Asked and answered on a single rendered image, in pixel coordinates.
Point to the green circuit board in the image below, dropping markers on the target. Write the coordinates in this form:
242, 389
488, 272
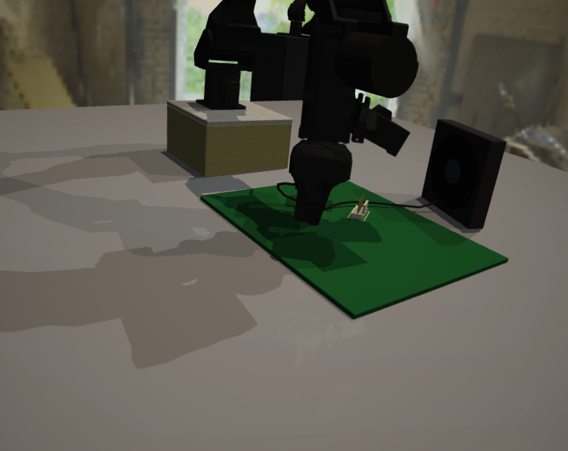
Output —
362, 257

